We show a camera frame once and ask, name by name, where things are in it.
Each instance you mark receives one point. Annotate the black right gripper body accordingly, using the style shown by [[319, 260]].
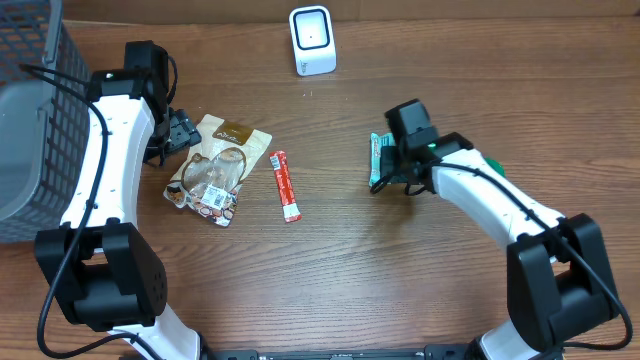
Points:
[[388, 163]]

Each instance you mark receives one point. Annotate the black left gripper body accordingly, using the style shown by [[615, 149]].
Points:
[[181, 135]]

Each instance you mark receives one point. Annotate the teal orange cracker packet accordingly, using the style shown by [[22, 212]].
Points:
[[375, 157]]

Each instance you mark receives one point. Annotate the beige brown snack pouch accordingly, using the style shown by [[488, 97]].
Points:
[[209, 180]]

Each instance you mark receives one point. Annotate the green lid jar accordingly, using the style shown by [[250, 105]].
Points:
[[496, 166]]

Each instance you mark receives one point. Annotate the red white stick packet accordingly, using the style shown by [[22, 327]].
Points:
[[280, 166]]

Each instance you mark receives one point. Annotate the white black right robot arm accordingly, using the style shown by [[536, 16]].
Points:
[[561, 291]]

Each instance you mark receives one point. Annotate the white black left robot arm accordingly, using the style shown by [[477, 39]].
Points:
[[101, 271]]

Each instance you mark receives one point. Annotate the white barcode scanner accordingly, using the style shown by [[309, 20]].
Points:
[[312, 40]]

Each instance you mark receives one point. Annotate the grey plastic mesh basket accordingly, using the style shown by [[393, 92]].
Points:
[[43, 130]]

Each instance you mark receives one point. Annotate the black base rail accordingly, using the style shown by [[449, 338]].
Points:
[[340, 354]]

